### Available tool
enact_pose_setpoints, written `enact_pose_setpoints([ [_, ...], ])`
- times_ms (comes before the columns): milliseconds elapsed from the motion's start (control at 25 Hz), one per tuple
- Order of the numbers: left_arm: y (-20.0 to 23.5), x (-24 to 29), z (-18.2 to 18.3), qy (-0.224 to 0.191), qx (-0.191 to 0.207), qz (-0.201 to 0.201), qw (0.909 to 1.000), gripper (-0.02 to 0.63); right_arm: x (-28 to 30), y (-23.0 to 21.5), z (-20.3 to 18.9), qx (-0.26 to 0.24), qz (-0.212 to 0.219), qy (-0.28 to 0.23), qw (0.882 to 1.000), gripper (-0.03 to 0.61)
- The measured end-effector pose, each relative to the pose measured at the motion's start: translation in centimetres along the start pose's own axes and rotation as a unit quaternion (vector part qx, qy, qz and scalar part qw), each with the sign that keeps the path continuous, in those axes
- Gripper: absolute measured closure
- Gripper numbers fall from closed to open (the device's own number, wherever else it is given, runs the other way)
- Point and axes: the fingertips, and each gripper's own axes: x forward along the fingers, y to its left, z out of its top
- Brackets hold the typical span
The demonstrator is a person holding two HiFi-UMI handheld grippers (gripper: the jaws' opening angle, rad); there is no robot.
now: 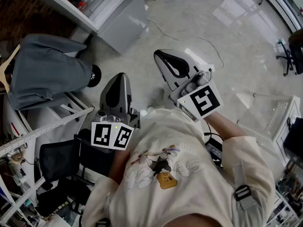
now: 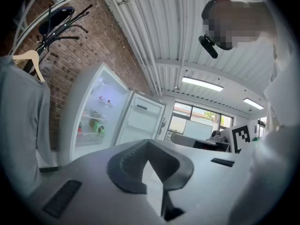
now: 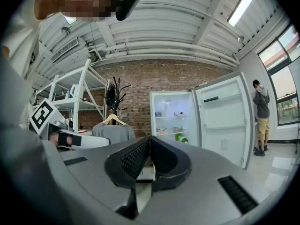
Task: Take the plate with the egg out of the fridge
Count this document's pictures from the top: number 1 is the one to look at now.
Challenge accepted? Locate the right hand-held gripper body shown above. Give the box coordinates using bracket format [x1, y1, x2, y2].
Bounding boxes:
[168, 70, 224, 122]

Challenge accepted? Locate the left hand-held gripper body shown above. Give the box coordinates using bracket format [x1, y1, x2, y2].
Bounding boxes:
[91, 107, 142, 151]

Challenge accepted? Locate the grey white refrigerator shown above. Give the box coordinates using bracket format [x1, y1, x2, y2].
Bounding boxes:
[30, 0, 150, 54]

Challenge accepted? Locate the person's right forearm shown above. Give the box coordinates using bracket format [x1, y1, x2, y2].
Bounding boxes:
[203, 109, 248, 143]

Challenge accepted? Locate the person's left forearm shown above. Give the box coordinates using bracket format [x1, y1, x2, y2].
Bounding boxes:
[108, 148, 133, 186]

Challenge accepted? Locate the black caster wheel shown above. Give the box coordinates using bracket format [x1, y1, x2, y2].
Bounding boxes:
[87, 64, 103, 88]

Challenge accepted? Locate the black power box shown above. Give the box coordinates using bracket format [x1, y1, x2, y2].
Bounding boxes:
[203, 131, 224, 167]

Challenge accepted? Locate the black mesh chair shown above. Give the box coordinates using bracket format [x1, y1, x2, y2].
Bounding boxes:
[39, 129, 114, 217]

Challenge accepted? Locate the white perforated shelf rack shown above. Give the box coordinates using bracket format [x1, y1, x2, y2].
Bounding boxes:
[0, 105, 95, 222]

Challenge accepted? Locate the white framed glass cabinet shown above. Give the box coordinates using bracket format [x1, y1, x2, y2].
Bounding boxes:
[236, 92, 303, 162]

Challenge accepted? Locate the dark cola bottle red label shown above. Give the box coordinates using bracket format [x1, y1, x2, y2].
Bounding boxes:
[70, 0, 88, 12]

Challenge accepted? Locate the black bag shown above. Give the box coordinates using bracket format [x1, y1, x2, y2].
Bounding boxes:
[283, 116, 303, 151]

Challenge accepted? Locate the person's cream printed shirt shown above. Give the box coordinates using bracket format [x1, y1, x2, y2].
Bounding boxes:
[80, 107, 276, 227]

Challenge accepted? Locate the wooden clothes hanger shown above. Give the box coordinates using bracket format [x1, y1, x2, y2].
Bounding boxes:
[0, 44, 21, 94]

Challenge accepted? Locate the black office chair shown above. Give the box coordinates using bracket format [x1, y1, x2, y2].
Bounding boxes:
[276, 29, 303, 77]

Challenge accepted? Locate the white power cable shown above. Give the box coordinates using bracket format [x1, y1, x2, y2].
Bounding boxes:
[146, 17, 225, 70]

